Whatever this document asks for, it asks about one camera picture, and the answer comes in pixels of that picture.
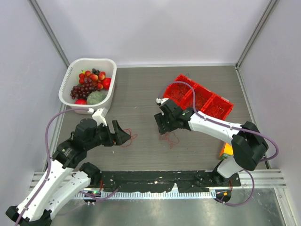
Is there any purple grape bunch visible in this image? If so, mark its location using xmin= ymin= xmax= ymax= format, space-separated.
xmin=70 ymin=78 xmax=97 ymax=99

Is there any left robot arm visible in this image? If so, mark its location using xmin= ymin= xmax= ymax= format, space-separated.
xmin=6 ymin=119 xmax=131 ymax=226

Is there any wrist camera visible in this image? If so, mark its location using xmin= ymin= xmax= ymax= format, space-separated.
xmin=88 ymin=108 xmax=108 ymax=126
xmin=156 ymin=97 xmax=169 ymax=105

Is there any orange yellow carton box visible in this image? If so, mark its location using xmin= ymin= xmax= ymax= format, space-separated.
xmin=219 ymin=143 xmax=233 ymax=160

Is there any white plastic basket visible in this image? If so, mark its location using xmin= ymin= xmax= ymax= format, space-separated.
xmin=58 ymin=58 xmax=117 ymax=116

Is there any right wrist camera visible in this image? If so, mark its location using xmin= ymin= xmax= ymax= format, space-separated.
xmin=156 ymin=97 xmax=169 ymax=105

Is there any red compartment tray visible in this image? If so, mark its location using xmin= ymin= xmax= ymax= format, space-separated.
xmin=163 ymin=74 xmax=234 ymax=120

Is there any red tomato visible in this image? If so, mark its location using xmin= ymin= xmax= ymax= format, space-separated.
xmin=75 ymin=99 xmax=87 ymax=105

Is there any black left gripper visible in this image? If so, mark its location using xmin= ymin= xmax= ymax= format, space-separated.
xmin=86 ymin=119 xmax=131 ymax=149

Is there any green melon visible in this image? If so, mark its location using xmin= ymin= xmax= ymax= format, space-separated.
xmin=87 ymin=91 xmax=106 ymax=105

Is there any white cable duct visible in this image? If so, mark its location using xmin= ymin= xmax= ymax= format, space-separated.
xmin=75 ymin=191 xmax=217 ymax=200

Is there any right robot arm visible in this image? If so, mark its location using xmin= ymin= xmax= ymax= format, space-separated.
xmin=154 ymin=98 xmax=269 ymax=186

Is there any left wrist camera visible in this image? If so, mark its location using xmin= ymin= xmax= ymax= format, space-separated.
xmin=88 ymin=108 xmax=108 ymax=126

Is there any red apple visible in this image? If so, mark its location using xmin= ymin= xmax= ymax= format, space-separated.
xmin=102 ymin=77 xmax=111 ymax=90

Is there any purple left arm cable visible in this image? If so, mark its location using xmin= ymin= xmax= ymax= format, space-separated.
xmin=14 ymin=108 xmax=119 ymax=226

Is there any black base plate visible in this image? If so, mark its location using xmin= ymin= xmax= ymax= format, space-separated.
xmin=102 ymin=170 xmax=241 ymax=193

